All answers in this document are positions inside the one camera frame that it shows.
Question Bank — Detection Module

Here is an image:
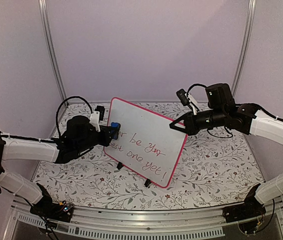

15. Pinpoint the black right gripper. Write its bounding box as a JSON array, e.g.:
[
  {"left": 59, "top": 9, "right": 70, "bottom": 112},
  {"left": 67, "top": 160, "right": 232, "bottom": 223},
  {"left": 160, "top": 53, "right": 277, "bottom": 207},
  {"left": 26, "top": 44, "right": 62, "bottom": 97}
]
[{"left": 169, "top": 108, "right": 226, "bottom": 137}]

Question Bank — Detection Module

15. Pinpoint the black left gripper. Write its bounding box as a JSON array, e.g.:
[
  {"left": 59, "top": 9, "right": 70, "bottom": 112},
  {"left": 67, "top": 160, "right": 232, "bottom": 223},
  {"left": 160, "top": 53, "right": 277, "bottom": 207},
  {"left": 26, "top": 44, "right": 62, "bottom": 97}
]
[{"left": 75, "top": 126, "right": 118, "bottom": 155}]

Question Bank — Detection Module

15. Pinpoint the blue whiteboard eraser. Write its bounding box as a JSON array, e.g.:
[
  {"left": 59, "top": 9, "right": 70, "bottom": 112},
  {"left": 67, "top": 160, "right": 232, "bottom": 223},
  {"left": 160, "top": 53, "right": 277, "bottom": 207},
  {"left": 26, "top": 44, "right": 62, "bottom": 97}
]
[{"left": 110, "top": 122, "right": 121, "bottom": 130}]

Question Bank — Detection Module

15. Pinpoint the pink framed whiteboard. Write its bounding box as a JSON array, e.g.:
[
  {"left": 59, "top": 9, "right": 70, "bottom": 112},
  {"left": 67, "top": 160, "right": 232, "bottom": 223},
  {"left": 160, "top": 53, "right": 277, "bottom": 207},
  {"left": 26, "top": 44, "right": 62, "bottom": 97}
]
[{"left": 103, "top": 97, "right": 187, "bottom": 189}]

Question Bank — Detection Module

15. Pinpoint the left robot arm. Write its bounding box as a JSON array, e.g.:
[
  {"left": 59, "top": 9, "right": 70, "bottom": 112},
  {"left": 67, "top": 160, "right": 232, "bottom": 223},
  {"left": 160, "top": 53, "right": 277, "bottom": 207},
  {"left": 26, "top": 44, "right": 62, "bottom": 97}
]
[{"left": 0, "top": 115, "right": 121, "bottom": 222}]

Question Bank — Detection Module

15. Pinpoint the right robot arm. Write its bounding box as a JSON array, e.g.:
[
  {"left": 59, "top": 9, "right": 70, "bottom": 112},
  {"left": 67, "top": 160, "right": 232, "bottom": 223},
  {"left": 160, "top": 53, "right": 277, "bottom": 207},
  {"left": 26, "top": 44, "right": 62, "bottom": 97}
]
[{"left": 169, "top": 83, "right": 283, "bottom": 222}]

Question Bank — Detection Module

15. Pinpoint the black stand foot left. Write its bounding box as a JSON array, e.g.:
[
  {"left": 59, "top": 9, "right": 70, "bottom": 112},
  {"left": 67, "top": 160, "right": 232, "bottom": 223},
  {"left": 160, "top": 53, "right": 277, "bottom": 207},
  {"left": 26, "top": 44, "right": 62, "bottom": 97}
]
[{"left": 116, "top": 162, "right": 124, "bottom": 171}]

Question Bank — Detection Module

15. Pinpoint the floral table mat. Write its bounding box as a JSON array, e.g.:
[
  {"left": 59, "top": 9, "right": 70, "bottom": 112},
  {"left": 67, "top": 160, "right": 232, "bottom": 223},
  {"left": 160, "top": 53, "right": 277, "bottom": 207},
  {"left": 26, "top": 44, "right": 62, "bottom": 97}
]
[{"left": 32, "top": 101, "right": 267, "bottom": 210}]

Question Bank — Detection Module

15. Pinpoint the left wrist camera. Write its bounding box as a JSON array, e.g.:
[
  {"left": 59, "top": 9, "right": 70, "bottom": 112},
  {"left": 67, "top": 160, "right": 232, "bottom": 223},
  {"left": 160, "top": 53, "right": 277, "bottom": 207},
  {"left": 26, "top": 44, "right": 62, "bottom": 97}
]
[{"left": 89, "top": 105, "right": 105, "bottom": 133}]

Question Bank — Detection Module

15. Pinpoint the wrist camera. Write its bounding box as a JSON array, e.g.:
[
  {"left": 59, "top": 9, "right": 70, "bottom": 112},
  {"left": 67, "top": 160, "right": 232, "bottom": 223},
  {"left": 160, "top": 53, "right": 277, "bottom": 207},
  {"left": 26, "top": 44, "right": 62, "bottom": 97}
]
[
  {"left": 176, "top": 88, "right": 200, "bottom": 115},
  {"left": 89, "top": 105, "right": 105, "bottom": 133}
]

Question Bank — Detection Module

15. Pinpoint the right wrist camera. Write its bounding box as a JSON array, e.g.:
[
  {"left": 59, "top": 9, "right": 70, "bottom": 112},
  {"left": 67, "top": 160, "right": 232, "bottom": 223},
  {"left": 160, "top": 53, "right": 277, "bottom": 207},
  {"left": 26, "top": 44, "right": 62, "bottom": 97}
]
[{"left": 176, "top": 88, "right": 200, "bottom": 115}]

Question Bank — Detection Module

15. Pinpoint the right black cable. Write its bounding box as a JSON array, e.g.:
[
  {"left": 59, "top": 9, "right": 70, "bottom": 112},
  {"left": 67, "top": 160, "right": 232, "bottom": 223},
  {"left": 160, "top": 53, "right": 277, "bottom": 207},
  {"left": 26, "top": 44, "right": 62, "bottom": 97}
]
[{"left": 186, "top": 83, "right": 234, "bottom": 138}]

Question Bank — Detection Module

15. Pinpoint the left black sleeved cable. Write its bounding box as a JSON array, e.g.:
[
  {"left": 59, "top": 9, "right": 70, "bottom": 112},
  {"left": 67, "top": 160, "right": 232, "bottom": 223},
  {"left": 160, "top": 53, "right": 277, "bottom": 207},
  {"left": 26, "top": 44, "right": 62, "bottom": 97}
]
[{"left": 55, "top": 95, "right": 95, "bottom": 137}]

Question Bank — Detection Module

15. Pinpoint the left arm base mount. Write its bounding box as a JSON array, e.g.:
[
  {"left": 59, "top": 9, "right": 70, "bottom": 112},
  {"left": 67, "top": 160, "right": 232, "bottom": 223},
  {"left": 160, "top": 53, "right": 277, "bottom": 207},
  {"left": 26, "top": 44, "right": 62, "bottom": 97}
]
[{"left": 30, "top": 197, "right": 74, "bottom": 223}]

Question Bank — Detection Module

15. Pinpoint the front aluminium rail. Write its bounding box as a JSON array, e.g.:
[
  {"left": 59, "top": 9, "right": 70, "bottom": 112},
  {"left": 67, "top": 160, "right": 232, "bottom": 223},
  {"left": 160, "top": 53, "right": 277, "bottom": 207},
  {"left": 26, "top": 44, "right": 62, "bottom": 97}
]
[{"left": 10, "top": 201, "right": 283, "bottom": 240}]

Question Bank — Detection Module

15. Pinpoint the left aluminium frame post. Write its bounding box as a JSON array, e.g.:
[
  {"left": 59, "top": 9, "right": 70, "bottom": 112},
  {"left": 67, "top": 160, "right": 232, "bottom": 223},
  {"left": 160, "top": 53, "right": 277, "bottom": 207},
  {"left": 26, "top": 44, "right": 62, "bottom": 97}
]
[{"left": 38, "top": 0, "right": 67, "bottom": 101}]

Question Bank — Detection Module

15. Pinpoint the aluminium frame post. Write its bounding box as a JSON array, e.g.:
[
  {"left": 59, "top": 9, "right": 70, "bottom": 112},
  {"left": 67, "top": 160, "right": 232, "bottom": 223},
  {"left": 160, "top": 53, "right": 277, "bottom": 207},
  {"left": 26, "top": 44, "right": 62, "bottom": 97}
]
[
  {"left": 38, "top": 0, "right": 67, "bottom": 101},
  {"left": 231, "top": 0, "right": 256, "bottom": 96}
]

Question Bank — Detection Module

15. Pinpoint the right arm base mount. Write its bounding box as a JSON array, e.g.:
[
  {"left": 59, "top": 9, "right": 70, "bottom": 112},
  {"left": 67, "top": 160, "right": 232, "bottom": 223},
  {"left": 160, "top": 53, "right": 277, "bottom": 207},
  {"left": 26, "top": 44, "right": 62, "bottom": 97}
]
[{"left": 222, "top": 203, "right": 266, "bottom": 235}]

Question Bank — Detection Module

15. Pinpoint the right aluminium frame post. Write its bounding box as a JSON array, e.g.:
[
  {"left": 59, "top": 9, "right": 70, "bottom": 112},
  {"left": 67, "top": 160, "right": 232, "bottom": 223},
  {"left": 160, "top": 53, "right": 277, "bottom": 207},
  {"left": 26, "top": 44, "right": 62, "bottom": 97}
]
[{"left": 231, "top": 0, "right": 256, "bottom": 96}]

